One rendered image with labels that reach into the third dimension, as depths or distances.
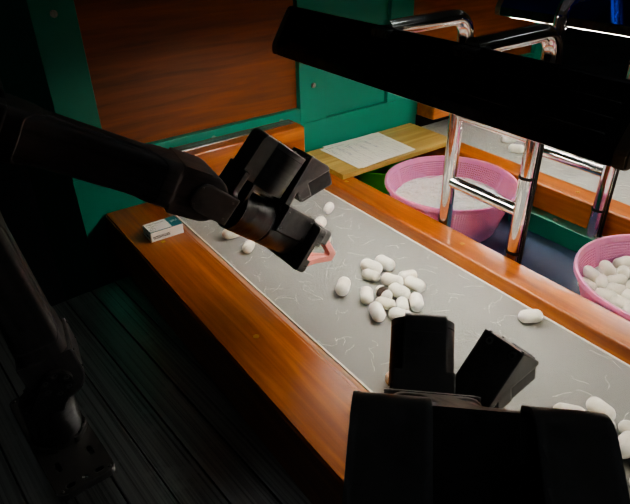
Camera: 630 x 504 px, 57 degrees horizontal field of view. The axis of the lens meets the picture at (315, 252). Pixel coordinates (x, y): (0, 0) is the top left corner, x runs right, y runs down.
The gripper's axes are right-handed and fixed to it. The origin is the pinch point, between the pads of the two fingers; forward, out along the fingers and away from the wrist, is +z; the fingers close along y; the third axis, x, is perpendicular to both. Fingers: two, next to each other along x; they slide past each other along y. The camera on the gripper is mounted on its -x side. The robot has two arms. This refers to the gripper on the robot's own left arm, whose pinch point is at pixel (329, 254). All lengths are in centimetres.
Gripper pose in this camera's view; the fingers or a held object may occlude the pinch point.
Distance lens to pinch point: 85.4
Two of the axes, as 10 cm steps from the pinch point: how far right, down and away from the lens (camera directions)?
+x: -5.1, 8.5, 0.9
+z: 6.3, 3.1, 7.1
